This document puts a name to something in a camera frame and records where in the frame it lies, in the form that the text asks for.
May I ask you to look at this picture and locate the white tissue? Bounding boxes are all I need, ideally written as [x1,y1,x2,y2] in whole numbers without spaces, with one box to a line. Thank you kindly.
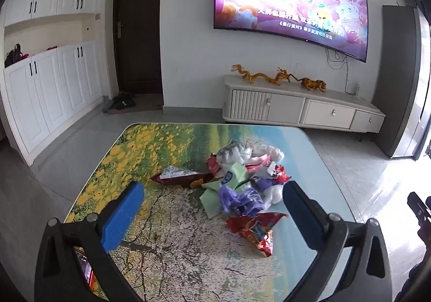
[245,144,284,165]

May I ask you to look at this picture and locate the dark entrance door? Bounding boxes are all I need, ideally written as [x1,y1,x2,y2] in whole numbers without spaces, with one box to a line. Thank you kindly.
[113,0,162,94]

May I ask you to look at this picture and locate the black bag on shelf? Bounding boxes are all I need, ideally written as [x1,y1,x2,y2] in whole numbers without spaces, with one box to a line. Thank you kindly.
[4,43,29,67]

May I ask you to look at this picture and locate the dark red chip bag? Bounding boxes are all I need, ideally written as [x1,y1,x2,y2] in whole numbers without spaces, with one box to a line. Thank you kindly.
[151,165,215,189]

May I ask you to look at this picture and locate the green paper package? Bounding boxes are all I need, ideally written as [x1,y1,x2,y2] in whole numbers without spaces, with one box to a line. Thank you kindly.
[199,163,248,218]

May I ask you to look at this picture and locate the landscape print table mat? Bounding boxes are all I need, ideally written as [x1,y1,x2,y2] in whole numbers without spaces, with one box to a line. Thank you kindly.
[67,123,354,301]

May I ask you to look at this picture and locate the white wall cupboard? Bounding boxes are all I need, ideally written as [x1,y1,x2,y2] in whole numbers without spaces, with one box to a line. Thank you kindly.
[1,0,103,165]

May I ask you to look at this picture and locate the black shoes at door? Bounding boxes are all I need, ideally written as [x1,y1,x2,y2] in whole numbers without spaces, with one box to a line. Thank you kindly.
[112,92,136,110]

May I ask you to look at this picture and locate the white TV cabinet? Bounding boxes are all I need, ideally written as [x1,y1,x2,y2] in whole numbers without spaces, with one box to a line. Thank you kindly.
[223,75,385,133]

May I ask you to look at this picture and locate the television cables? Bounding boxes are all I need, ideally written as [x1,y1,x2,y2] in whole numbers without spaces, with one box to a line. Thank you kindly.
[324,49,349,94]

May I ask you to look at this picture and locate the purple plastic wrapper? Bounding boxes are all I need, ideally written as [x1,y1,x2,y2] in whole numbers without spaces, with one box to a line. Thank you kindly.
[217,184,265,217]

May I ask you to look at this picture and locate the golden dragon figurine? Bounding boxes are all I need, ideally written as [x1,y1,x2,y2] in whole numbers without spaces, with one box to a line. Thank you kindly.
[231,64,291,86]

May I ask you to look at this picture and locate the golden tiger figurine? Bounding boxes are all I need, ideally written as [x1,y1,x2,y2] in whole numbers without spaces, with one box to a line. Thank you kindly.
[291,75,326,93]

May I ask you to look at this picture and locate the red snack bag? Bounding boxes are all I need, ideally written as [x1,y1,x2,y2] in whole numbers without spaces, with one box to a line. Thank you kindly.
[227,212,287,257]

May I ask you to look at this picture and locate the wall mounted television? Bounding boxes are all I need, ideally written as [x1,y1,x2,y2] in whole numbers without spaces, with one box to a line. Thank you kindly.
[213,0,368,62]

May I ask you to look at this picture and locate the red barcode packet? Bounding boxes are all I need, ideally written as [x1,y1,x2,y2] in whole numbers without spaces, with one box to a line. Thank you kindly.
[252,162,291,185]

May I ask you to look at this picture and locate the grey tall cabinet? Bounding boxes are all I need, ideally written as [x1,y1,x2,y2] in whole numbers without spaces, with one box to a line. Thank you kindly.
[372,5,422,158]

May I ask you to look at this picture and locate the grey white wrapper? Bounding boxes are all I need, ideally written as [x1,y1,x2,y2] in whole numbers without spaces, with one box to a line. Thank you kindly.
[216,139,252,166]

